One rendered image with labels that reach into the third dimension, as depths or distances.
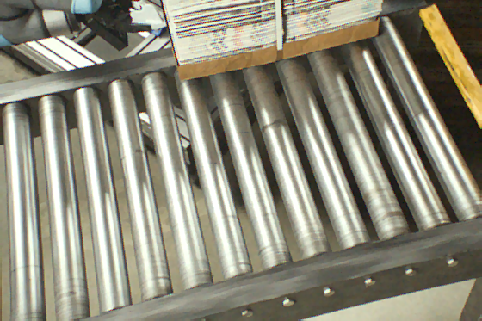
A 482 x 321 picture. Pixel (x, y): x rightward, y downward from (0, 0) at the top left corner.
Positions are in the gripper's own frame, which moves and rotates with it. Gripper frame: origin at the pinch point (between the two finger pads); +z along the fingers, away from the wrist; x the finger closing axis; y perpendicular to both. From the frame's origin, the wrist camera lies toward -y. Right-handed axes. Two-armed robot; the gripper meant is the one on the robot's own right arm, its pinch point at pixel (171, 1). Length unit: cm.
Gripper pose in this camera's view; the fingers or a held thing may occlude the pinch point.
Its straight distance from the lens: 148.5
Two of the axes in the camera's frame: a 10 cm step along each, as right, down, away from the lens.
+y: -0.8, -5.6, -8.2
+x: -2.2, -8.0, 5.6
